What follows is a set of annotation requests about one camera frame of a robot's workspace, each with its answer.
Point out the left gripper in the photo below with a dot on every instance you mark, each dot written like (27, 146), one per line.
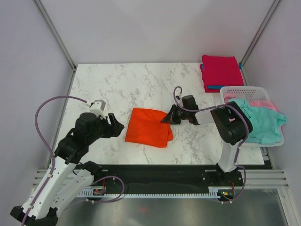
(118, 126)

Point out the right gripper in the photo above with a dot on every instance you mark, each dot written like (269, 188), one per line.
(170, 117)

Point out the orange t-shirt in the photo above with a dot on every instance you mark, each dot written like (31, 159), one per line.
(145, 128)

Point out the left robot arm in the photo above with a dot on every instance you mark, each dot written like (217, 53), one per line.
(50, 198)

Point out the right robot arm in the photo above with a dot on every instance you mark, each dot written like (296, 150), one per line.
(232, 124)

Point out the folded red t-shirt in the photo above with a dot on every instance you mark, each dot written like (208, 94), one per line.
(210, 80)

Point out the folded magenta t-shirt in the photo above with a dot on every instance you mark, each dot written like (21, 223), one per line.
(220, 71)

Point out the white laundry basket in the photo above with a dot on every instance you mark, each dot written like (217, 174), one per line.
(250, 93)

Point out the teal t-shirt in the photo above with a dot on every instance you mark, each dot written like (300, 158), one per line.
(266, 123)

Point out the pink t-shirt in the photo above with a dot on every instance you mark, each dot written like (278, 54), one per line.
(255, 103)

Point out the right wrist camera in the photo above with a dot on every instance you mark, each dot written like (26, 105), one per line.
(189, 102)

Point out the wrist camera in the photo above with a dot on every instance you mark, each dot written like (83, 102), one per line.
(97, 108)
(189, 102)

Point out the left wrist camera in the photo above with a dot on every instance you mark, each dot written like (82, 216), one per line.
(97, 108)

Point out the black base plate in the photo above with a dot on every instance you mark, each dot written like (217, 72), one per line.
(164, 179)

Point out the white cable duct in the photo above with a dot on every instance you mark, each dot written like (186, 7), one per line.
(90, 193)

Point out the left aluminium frame post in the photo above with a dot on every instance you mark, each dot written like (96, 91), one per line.
(49, 23)

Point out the aluminium frame post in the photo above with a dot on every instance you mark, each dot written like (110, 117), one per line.
(265, 22)
(49, 23)

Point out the right aluminium frame post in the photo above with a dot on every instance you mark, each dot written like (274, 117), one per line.
(265, 22)

